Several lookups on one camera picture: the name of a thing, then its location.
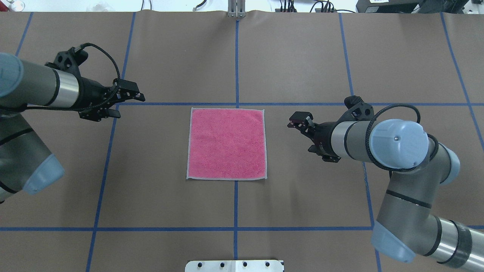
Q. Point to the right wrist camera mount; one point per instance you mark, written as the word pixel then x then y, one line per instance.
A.
pixel 357 109

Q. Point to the aluminium post at table edge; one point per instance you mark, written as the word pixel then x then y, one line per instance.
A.
pixel 236 9

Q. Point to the black box top right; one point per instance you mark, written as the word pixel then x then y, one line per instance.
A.
pixel 411 6

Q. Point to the pink and grey towel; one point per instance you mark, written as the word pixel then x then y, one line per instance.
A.
pixel 227 144

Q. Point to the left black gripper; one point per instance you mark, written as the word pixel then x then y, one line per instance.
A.
pixel 90 91

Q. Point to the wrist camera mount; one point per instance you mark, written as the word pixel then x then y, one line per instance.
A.
pixel 69 61
pixel 357 109

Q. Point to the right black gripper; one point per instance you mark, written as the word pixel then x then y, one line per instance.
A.
pixel 323 138

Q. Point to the white metal base plate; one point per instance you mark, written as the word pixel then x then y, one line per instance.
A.
pixel 235 266

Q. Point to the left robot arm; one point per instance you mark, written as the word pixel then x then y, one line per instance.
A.
pixel 27 164

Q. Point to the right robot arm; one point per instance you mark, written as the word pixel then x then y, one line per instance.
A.
pixel 417 166

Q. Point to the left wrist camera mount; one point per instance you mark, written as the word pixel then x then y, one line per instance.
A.
pixel 69 61

